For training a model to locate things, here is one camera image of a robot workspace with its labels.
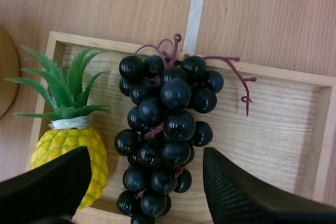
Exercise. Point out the yellow toy pineapple green crown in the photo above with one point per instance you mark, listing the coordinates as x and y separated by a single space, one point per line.
71 142

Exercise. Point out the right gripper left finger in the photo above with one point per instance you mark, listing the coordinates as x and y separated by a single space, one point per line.
50 184

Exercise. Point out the bunch of dark toy grapes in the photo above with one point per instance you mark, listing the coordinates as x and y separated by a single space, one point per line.
162 119

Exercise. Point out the shallow wooden tray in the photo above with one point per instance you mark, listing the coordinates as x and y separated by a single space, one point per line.
275 129

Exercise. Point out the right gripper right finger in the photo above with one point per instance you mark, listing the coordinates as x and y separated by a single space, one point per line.
236 192

